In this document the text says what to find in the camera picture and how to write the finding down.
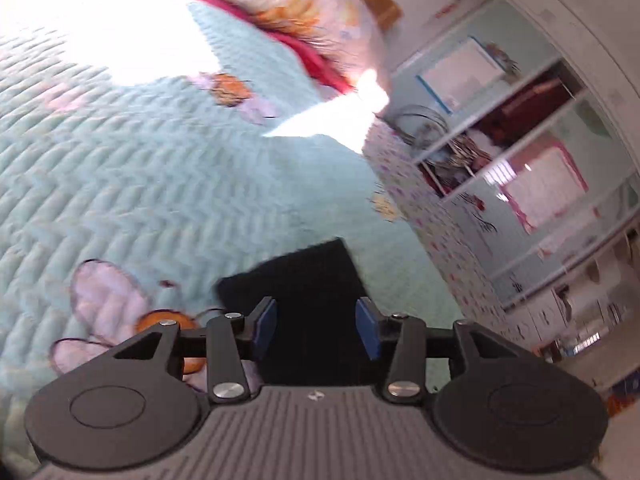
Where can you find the mint sliding door wardrobe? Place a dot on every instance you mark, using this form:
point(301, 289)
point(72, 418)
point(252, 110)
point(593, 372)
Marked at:
point(527, 22)

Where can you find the red hanging clothes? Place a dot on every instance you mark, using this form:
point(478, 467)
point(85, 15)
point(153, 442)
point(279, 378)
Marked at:
point(535, 105)

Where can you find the white blue-framed poster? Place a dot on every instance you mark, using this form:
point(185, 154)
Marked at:
point(460, 72)

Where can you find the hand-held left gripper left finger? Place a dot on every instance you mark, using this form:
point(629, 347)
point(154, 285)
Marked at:
point(265, 325)

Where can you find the white drawer cabinet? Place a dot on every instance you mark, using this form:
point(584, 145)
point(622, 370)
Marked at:
point(545, 317)

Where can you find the black dress pants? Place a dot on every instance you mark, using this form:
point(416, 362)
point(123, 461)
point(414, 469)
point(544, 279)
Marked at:
point(310, 285)

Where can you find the red blanket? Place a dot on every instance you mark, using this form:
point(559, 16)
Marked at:
point(320, 65)

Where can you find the patterned clothes pile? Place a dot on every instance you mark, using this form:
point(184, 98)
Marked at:
point(455, 160)

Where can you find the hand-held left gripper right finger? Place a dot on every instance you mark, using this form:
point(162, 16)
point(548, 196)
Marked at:
point(367, 327)

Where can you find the mint quilted bee mat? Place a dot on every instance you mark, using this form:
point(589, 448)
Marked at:
point(150, 160)

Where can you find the pink-framed poster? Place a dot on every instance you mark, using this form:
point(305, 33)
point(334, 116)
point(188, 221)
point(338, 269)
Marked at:
point(545, 185)

